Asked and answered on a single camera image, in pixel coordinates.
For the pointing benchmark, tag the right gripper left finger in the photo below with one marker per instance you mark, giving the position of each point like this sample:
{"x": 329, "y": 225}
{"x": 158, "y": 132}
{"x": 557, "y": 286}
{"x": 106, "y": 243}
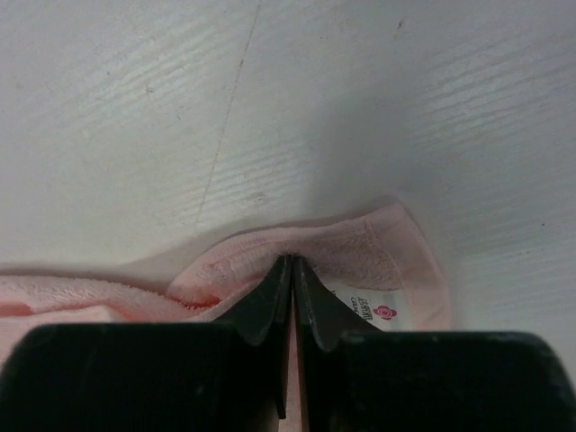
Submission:
{"x": 229, "y": 374}

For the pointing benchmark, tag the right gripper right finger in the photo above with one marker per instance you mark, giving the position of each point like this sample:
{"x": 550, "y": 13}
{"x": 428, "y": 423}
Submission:
{"x": 355, "y": 377}

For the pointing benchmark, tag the pink towel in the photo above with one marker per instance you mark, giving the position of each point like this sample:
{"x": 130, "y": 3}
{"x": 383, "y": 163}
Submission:
{"x": 378, "y": 265}

